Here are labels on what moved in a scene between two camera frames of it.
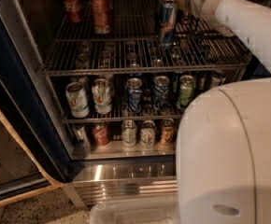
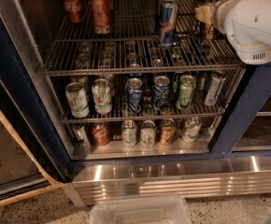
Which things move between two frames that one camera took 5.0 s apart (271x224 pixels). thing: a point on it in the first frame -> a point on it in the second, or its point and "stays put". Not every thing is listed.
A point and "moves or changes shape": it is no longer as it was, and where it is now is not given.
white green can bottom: [129, 133] stays put
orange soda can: [184, 8] moves or changes shape
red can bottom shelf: [101, 134] stays put
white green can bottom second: [148, 133] stays put
